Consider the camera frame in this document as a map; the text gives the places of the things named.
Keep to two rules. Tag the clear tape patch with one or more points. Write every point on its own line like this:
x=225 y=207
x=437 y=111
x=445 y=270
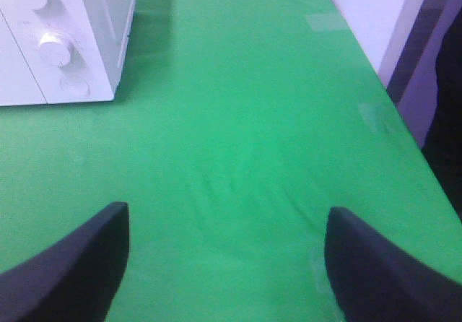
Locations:
x=326 y=22
x=377 y=116

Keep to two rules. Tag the white microwave door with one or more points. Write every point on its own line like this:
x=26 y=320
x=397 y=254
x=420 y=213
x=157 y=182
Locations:
x=18 y=85

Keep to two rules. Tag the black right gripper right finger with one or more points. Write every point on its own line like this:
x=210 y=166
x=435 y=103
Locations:
x=375 y=280

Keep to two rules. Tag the clear tape far patch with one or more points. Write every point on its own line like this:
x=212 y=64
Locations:
x=326 y=22

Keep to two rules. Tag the white microwave oven body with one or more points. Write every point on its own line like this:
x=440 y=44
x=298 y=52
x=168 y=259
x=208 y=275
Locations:
x=99 y=31

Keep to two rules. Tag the green table cloth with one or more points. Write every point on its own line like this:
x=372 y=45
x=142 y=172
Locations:
x=234 y=130

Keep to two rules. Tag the clear tape right patch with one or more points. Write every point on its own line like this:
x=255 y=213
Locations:
x=377 y=116

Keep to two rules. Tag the white timer knob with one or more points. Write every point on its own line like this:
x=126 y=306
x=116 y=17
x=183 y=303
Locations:
x=55 y=49

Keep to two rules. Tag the round door release button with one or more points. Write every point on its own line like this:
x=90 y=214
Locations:
x=75 y=86

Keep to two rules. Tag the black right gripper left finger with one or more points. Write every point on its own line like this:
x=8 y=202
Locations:
x=76 y=278

